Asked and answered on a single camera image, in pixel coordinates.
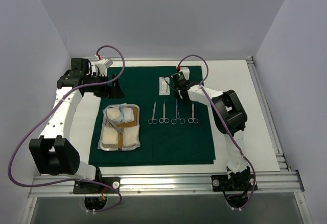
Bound white suture packet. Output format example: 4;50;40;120
159;77;170;96

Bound stainless steel instrument tray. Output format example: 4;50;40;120
98;103;141;152

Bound steel instrument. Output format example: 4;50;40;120
108;120;123;134

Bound steel scissors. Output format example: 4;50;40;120
148;102;158;125
159;101;170;124

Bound dark green surgical cloth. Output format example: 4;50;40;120
88;66;217;167

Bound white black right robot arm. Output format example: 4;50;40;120
172;67;250;190

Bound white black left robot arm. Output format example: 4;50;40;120
29;58;124;193

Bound white gauze pad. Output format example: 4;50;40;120
106;107;122;121
101;127;119;145
123;125;140;147

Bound blue striped gauze packet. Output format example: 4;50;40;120
120;106;134;123

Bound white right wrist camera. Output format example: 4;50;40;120
176;66;190;80

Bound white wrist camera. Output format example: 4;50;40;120
95;58;113;76
176;66;190;80

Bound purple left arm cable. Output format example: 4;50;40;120
7;45;125;212

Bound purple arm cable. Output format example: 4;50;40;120
7;45;125;212
176;55;258;208

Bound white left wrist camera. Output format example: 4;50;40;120
95;58;113;76

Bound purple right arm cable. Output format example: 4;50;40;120
176;55;258;208

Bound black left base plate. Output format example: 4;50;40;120
73;177;121;194

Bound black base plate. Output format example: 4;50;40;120
211;175;253;192
73;177;121;194

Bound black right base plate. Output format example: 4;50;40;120
211;175;253;192

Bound aluminium right side rail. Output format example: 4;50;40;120
246;57;291;171

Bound aluminium rail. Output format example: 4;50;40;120
28;171;304;197
246;57;291;171

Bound aluminium front rail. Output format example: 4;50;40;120
28;171;304;197

